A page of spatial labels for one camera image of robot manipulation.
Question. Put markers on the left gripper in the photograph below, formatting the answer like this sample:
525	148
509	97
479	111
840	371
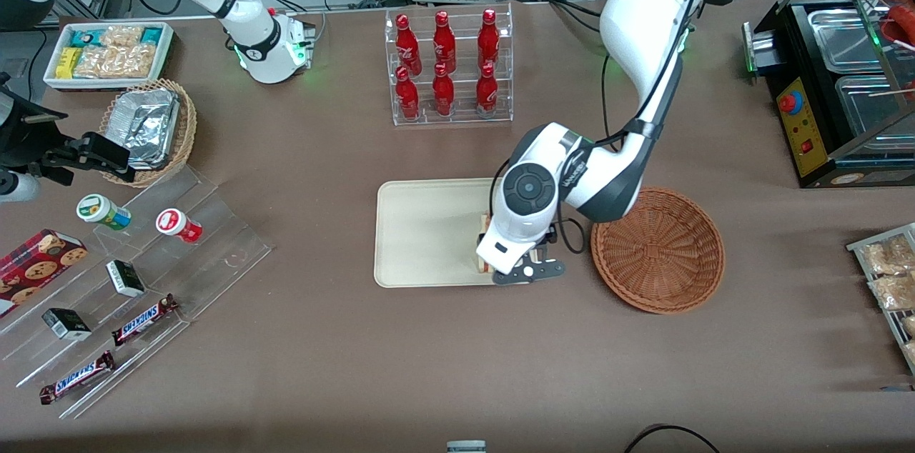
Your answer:
551	236

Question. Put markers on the green lidded snack cup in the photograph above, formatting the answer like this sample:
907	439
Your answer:
104	211

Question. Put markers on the red chocolate chip cookie box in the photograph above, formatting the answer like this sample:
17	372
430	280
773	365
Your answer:
36	264

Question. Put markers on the red lidded snack cup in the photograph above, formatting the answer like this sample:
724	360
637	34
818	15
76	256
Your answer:
179	224

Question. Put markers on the clear nut snack bag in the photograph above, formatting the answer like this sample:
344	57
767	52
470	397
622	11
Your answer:
893	290
886	256
909	328

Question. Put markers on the tray of wrapped sandwiches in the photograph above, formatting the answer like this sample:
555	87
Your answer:
858	247

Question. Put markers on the cream plastic serving tray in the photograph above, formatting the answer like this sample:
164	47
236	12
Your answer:
422	231

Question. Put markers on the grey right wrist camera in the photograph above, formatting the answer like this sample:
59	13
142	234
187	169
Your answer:
18	187

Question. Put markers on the teal snack pack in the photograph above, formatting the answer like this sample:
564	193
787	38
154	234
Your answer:
84	37
151	35

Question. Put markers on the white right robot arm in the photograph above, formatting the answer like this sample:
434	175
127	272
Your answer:
243	10

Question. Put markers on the clear acrylic stepped display shelf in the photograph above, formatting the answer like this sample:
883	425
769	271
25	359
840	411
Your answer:
214	253

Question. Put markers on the steel food pan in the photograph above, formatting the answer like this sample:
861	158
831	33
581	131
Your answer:
843	31
872	106

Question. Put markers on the brown round wicker basket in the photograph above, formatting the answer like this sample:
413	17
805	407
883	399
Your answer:
665	260

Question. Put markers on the light tan wicker basket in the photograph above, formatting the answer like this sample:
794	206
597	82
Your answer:
187	124

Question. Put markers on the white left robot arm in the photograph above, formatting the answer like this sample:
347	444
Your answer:
643	10

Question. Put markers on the small black carton box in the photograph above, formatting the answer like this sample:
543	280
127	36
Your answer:
66	323
125	278

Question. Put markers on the red emergency stop knob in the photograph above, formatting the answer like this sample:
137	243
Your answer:
790	103

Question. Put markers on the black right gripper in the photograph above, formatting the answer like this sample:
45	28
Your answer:
34	153

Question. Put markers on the clear acrylic bottle rack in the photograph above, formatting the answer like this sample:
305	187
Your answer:
465	17

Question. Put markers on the clear peanut snack bag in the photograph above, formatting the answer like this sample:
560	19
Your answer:
114	63
123	35

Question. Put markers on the silver foil packets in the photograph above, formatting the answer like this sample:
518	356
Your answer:
146	124

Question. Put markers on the white rectangular snack bin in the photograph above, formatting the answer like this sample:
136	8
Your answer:
50	78

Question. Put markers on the small grey device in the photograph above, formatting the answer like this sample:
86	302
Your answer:
466	446

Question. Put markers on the yellow snack pack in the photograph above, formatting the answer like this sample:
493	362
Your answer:
68	61

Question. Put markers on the red sausage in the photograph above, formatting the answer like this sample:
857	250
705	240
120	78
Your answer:
904	21

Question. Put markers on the plastic triangle sandwich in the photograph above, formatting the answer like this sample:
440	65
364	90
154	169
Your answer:
486	223

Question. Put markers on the black hot food display case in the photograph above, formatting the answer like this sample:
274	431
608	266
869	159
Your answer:
800	131

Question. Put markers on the Snickers chocolate bar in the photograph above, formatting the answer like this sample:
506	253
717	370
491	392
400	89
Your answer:
145	319
77	376

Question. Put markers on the red cola bottle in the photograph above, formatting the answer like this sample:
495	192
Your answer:
488	37
444	38
407	92
487	88
443	90
406	38

